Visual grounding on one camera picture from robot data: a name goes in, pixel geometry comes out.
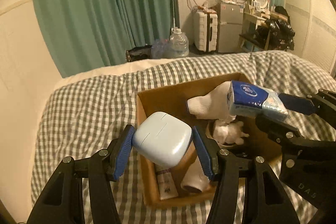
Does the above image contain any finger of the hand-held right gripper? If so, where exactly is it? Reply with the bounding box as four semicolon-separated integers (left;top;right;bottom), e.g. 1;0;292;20
255;112;303;146
278;88;336;115

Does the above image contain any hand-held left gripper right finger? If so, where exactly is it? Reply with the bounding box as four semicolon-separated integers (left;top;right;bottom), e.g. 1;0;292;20
192;126;301;224

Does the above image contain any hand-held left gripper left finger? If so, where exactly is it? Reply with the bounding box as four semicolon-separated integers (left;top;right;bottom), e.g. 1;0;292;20
26;124;136;224

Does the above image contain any tape roll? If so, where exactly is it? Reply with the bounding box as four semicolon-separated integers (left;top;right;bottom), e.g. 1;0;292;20
206;120;250;149

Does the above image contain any white handheld device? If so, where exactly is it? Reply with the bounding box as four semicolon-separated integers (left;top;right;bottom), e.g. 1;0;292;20
181;153;211;193

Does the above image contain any white tissue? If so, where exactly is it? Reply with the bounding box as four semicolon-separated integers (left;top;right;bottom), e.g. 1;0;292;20
213;119;250;146

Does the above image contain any blue tissue pack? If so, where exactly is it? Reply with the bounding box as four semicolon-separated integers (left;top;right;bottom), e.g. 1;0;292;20
226;80;289;121

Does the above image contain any pale blue earbuds case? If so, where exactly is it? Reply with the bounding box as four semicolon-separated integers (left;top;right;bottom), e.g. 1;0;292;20
134;112;193;168

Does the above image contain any white cream tube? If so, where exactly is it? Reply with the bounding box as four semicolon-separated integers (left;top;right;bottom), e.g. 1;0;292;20
155;164;179;201

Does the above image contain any white sock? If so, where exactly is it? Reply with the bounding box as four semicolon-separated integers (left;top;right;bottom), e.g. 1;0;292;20
187;81;237;120

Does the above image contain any cardboard box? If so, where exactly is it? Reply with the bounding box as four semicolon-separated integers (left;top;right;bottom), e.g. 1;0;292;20
136;72;283;207

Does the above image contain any grey checked blanket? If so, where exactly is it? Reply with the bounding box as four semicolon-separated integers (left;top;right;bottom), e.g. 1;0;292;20
31;50;336;224

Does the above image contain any black garbage bag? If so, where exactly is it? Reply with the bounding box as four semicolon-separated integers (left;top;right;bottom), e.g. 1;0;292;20
256;18;296;50

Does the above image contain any white louvred wardrobe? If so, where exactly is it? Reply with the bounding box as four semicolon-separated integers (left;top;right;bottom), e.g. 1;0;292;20
283;0;336;75

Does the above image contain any wooden dressing table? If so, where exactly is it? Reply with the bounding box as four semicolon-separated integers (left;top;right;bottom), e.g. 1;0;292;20
241;9;279;53

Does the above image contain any silver small fridge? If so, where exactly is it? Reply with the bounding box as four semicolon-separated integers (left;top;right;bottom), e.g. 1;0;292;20
217;2;244;54

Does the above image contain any dark floor box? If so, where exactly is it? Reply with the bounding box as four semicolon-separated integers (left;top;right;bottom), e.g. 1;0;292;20
126;46;153;63

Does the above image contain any plastic bag of bottles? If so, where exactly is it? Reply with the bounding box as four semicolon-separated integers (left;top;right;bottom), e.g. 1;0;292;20
151;39;171;59

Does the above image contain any large clear water bottle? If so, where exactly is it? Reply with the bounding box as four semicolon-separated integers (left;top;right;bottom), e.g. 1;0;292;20
168;28;190;58

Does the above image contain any white suitcase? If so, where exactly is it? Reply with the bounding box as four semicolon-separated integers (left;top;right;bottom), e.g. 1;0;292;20
193;10;218;52

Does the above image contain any clear plastic bag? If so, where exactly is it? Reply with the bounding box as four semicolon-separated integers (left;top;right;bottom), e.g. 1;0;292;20
205;0;220;12

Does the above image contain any wide green curtain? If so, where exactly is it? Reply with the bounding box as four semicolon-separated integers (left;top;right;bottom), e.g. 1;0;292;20
29;0;124;78

